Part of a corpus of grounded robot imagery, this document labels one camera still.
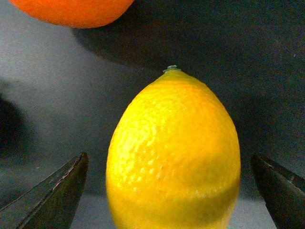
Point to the yellow lemon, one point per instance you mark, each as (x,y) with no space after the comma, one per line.
(174,158)

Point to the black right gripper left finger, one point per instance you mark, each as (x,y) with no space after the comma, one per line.
(52,203)

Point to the black front fruit tray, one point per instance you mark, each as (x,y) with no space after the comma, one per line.
(63,90)

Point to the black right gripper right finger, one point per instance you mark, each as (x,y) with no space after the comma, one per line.
(282,190)

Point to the orange with knob top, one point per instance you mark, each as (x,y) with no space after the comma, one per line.
(82,14)

